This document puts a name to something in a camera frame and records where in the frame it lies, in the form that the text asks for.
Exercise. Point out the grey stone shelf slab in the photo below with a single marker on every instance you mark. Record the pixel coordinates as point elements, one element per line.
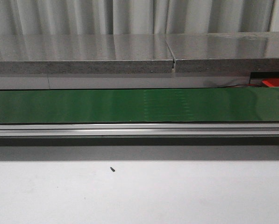
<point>104,56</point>

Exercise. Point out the green conveyor belt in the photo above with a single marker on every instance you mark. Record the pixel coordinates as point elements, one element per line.
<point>140,105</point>

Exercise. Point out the aluminium conveyor frame rail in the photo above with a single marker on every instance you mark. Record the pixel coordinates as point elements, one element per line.
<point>232,129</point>

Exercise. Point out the red plastic tray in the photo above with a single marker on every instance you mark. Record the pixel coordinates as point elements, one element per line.
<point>271,82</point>

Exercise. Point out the white pleated curtain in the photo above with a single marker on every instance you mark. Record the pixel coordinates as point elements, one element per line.
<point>25,17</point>

